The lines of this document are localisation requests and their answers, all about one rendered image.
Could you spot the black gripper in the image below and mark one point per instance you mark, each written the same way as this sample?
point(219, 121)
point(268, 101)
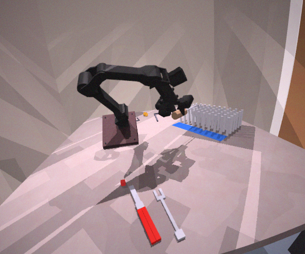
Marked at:
point(184, 102)

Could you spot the blue flat strip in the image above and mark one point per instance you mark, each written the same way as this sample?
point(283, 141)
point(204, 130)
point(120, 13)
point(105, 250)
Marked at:
point(199, 131)

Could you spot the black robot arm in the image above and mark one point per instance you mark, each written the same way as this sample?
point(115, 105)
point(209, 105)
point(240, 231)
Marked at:
point(89, 85)

